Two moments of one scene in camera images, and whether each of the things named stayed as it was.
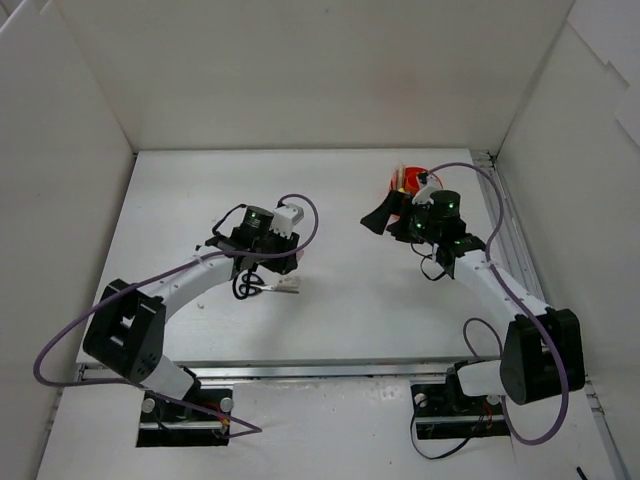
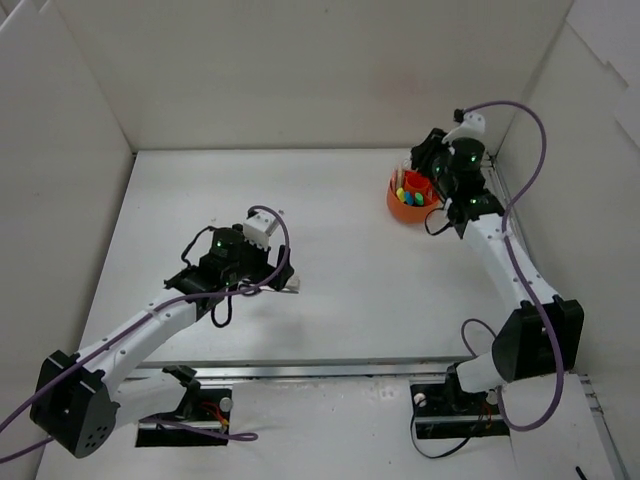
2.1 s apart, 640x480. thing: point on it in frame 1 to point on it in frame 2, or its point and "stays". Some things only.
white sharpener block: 289,284 stays
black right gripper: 400,220 to 423,151
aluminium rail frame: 272,370 stays
